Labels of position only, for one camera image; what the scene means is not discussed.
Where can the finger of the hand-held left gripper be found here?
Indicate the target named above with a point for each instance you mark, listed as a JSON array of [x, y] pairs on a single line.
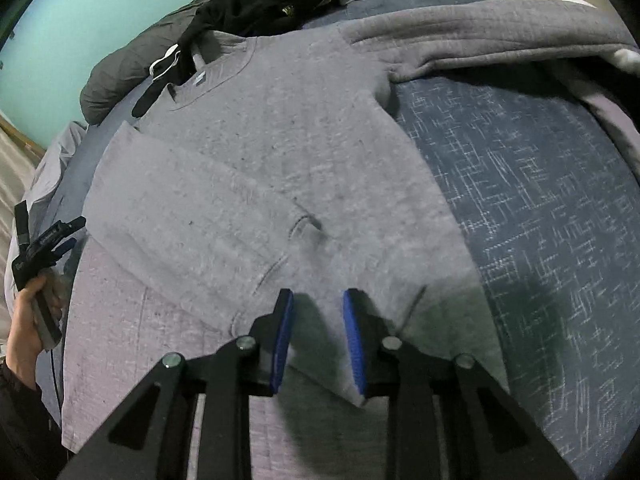
[[72, 224], [66, 247]]

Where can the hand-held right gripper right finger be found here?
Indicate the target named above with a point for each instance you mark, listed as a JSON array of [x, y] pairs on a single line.
[[355, 345]]

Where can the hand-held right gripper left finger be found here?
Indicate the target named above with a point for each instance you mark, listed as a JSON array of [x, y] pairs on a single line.
[[282, 340]]

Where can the grey sweater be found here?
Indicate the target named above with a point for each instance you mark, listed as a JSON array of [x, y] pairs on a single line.
[[300, 160]]

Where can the black sweater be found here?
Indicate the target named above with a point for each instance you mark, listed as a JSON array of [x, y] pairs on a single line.
[[260, 5]]

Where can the person's left hand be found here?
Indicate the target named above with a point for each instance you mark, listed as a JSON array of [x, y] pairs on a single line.
[[22, 330]]

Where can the cream curtain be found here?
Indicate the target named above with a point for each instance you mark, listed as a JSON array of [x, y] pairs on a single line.
[[12, 200]]

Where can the wooden pole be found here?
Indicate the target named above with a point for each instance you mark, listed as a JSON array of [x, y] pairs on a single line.
[[22, 137]]

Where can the dark grey rolled duvet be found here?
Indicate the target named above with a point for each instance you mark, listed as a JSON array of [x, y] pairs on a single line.
[[125, 75]]

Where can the black garment with white trim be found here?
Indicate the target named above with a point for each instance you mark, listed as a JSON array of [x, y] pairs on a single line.
[[167, 67]]

